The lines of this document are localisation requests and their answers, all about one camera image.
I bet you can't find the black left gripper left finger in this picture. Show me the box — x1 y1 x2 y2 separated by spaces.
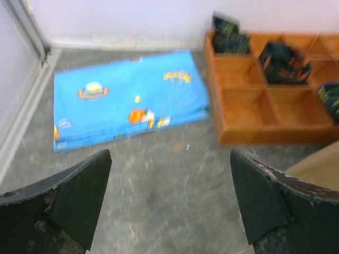
1 149 112 253

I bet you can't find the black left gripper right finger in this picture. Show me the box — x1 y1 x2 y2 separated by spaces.
230 149 338 253

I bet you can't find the burlap canvas tote bag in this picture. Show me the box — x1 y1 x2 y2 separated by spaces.
284 141 339 192

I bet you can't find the orange wooden compartment tray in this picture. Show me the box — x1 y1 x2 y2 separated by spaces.
203 32 338 144

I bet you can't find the blue space-print cloth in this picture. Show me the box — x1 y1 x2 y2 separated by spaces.
53 50 209 151

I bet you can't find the dark yellow-patterned rolled sock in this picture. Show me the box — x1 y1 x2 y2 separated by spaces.
317 82 339 124

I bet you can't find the dark orange-striped rolled sock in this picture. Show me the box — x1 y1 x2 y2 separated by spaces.
259 41 312 85

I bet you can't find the dark patterned rolled sock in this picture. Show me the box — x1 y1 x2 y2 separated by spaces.
212 12 250 55

